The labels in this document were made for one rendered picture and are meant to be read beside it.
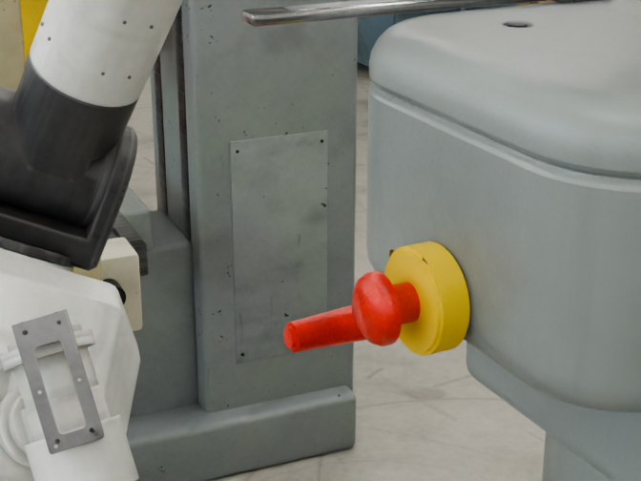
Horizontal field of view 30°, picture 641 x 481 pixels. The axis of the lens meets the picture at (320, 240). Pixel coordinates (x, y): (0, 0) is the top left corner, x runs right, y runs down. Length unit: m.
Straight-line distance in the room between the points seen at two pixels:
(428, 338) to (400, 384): 3.64
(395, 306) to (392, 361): 3.81
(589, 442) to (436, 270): 0.17
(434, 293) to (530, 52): 0.13
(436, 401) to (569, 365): 3.59
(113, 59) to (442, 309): 0.37
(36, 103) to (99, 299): 0.16
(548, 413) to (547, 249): 0.21
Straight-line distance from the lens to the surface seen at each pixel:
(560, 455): 0.83
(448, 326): 0.63
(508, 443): 3.96
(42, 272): 0.94
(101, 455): 0.80
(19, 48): 2.33
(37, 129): 0.94
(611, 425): 0.72
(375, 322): 0.62
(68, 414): 0.81
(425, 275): 0.63
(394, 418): 4.06
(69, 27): 0.89
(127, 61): 0.90
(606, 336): 0.58
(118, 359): 0.95
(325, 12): 0.71
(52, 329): 0.79
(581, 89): 0.57
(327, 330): 0.74
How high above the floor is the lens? 2.03
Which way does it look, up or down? 22 degrees down
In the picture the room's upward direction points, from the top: straight up
